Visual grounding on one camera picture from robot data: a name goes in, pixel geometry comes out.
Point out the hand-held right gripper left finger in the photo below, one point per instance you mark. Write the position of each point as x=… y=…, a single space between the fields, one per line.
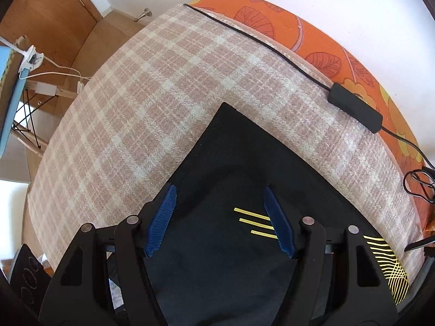
x=161 y=215

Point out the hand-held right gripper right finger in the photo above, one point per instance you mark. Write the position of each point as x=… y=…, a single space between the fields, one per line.
x=278 y=222

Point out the black pants with yellow print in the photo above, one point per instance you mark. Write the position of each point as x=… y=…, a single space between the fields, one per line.
x=217 y=190

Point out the beige plaid blanket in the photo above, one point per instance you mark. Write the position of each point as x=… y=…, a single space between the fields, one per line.
x=142 y=108

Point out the dark patterned cloth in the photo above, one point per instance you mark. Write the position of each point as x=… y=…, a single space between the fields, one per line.
x=29 y=280

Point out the orange floral bed sheet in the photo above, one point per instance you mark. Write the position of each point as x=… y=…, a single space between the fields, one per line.
x=323 y=51

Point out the light blue chair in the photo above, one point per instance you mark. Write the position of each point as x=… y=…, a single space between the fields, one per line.
x=10 y=91

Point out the white clip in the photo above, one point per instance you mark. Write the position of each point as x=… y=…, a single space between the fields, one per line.
x=31 y=61

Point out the metal door stopper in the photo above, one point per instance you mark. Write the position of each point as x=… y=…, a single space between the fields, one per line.
x=144 y=14

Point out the wooden door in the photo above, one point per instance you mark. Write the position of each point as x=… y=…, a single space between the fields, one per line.
x=44 y=6

